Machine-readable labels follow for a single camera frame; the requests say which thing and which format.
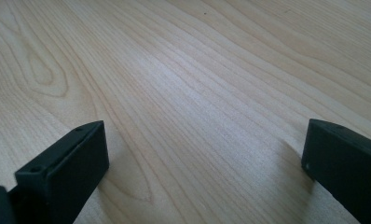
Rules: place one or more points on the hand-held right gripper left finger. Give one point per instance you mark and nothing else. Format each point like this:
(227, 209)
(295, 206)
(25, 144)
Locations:
(62, 174)

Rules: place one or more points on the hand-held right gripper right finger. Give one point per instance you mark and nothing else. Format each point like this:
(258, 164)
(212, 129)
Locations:
(345, 168)

